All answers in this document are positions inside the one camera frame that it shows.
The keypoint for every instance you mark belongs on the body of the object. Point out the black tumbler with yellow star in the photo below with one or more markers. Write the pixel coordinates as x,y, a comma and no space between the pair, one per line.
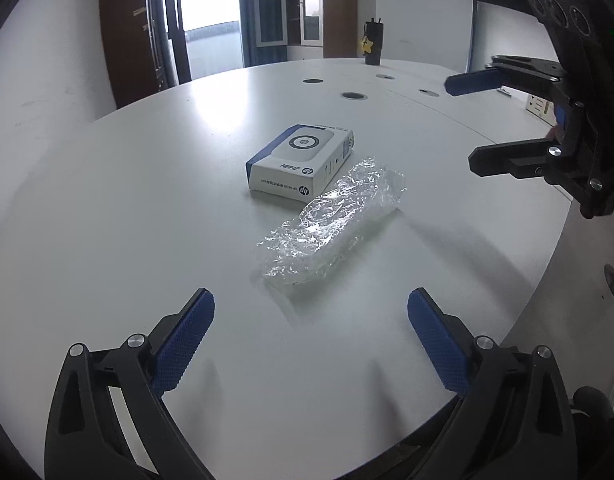
373,42

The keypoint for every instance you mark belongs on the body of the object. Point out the white and blue box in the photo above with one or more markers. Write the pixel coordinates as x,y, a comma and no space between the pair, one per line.
297,165

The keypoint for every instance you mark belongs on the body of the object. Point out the glass balcony door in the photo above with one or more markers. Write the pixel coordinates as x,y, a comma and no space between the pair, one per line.
207,15

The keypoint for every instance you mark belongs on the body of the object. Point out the tall brown wooden cabinet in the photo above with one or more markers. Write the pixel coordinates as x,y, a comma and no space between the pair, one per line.
129,35

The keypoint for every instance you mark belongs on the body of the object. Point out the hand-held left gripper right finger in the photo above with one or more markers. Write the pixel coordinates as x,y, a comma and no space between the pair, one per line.
437,342

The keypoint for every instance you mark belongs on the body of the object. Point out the clear plastic wrap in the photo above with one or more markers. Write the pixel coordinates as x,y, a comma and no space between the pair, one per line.
332,220

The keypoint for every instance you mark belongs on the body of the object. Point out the brown cabinet with glass doors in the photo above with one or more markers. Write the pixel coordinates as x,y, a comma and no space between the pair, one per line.
337,10

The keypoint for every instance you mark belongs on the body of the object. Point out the grey glass door cabinet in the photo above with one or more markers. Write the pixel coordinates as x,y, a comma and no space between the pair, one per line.
270,10

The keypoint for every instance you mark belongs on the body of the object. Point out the black round object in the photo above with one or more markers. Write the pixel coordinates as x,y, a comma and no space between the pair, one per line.
593,402

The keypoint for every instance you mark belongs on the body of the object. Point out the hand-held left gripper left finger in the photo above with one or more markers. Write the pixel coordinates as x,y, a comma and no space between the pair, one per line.
182,345

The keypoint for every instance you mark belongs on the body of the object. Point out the person's right hand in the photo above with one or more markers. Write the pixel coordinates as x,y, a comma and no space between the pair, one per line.
552,133

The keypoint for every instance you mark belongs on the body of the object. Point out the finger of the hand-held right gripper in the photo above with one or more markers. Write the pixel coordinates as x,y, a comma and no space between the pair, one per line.
472,82
497,160

